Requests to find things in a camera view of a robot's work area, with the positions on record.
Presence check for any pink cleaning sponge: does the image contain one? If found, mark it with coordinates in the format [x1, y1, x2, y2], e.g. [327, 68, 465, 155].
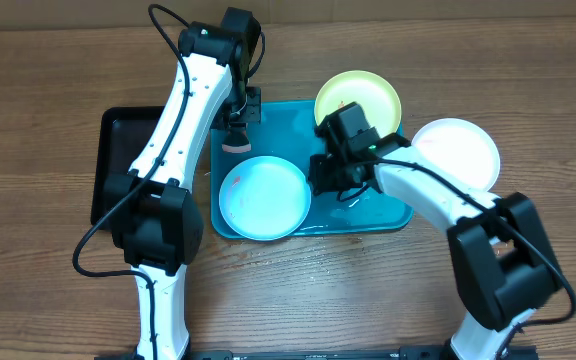
[222, 128, 252, 154]

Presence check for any light blue plate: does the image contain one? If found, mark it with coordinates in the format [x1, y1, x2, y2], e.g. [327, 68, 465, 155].
[218, 156, 312, 241]

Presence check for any yellow plate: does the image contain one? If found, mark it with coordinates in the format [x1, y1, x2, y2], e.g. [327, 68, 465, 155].
[314, 70, 402, 137]

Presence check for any white plate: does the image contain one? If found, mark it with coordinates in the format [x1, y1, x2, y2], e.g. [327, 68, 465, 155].
[412, 118, 501, 191]

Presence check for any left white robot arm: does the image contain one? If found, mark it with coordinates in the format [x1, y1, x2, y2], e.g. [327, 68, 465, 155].
[94, 10, 265, 359]

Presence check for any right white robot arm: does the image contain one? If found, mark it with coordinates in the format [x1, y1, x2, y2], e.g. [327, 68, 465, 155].
[308, 132, 570, 359]

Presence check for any teal plastic tray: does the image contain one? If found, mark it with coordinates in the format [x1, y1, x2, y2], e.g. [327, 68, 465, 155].
[210, 100, 413, 239]

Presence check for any black plastic tray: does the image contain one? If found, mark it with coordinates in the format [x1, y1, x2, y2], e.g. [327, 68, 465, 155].
[90, 106, 164, 225]

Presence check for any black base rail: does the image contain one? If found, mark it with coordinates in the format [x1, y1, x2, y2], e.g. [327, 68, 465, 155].
[93, 343, 539, 360]

